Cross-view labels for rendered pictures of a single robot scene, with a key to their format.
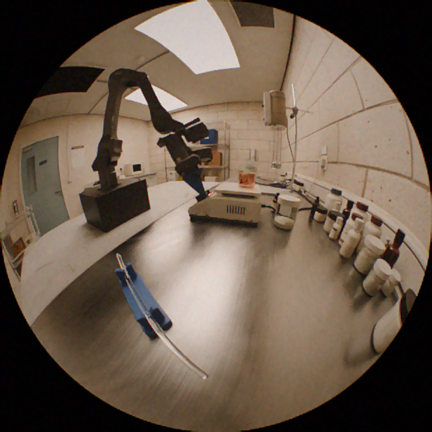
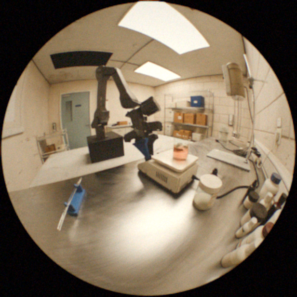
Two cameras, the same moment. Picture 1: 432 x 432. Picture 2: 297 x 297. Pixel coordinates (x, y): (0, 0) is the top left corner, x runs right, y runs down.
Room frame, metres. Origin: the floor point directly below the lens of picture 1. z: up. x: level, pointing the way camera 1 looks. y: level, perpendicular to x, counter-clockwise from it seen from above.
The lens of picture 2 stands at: (0.07, -0.15, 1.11)
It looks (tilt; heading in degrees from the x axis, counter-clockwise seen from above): 18 degrees down; 35
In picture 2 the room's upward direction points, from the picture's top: straight up
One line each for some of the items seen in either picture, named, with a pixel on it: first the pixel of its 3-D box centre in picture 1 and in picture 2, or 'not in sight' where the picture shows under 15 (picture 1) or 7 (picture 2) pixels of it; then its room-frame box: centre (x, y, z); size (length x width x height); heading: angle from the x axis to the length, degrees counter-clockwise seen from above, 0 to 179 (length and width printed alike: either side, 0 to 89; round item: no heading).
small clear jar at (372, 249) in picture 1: (369, 254); not in sight; (0.08, -0.31, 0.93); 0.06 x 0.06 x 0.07
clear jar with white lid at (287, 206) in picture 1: (286, 212); (206, 192); (0.28, -0.19, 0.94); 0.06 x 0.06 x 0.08
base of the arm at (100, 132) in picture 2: (107, 177); (100, 132); (0.32, 0.35, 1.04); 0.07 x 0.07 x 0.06; 80
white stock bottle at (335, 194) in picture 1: (333, 205); (268, 192); (0.31, -0.41, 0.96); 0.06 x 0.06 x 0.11
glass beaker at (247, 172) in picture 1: (247, 174); (182, 148); (0.34, -0.09, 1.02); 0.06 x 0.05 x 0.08; 56
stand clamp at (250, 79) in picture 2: (293, 113); (250, 83); (0.72, -0.46, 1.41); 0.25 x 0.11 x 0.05; 72
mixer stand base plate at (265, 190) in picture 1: (271, 190); (229, 157); (0.72, -0.34, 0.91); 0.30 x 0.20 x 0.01; 72
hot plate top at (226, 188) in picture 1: (239, 188); (175, 158); (0.35, -0.07, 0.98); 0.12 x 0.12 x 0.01; 74
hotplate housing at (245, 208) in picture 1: (229, 201); (168, 167); (0.36, -0.04, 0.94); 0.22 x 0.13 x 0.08; 74
